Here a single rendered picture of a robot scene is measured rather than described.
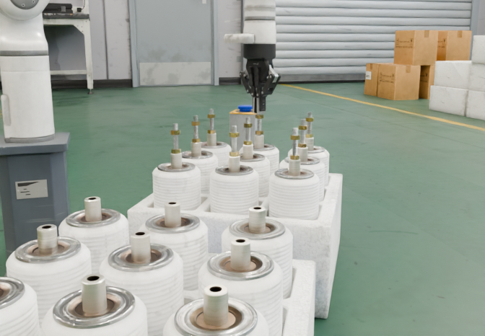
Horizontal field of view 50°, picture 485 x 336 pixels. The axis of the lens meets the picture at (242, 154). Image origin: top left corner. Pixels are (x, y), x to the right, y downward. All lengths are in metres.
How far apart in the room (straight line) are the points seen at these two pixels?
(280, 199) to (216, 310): 0.51
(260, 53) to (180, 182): 0.36
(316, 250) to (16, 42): 0.69
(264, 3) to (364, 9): 5.67
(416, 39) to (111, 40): 3.23
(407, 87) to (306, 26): 2.07
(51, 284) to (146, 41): 5.52
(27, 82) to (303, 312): 0.71
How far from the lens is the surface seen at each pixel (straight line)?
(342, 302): 1.07
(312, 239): 0.95
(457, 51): 5.10
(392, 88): 4.77
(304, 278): 0.74
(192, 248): 0.70
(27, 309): 0.57
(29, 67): 1.11
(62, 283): 0.65
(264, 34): 1.18
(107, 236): 0.74
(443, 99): 4.05
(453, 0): 7.51
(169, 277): 0.60
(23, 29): 1.16
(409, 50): 4.86
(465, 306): 1.13
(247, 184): 0.98
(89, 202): 0.76
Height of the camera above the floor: 0.50
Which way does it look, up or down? 12 degrees down
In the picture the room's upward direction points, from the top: straight up
